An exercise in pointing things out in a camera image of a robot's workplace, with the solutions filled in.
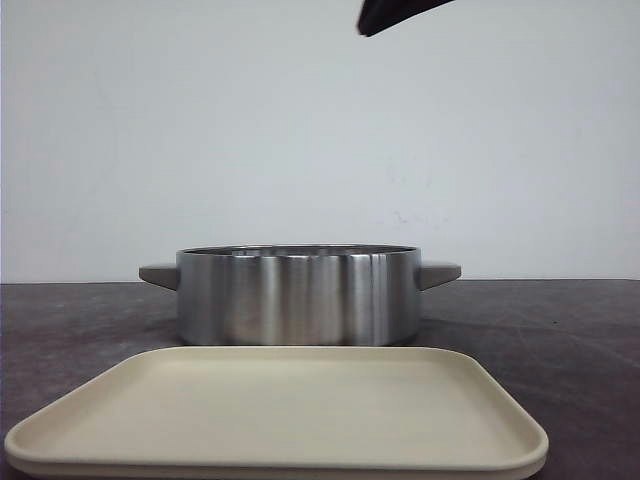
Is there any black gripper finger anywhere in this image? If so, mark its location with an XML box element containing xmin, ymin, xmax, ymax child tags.
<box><xmin>356</xmin><ymin>0</ymin><xmax>451</xmax><ymax>37</ymax></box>

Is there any stainless steel pot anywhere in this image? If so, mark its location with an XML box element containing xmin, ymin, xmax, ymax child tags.
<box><xmin>139</xmin><ymin>244</ymin><xmax>462</xmax><ymax>346</ymax></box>

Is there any beige plastic tray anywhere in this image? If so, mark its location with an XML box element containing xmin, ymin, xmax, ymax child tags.
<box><xmin>4</xmin><ymin>347</ymin><xmax>549</xmax><ymax>479</ymax></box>

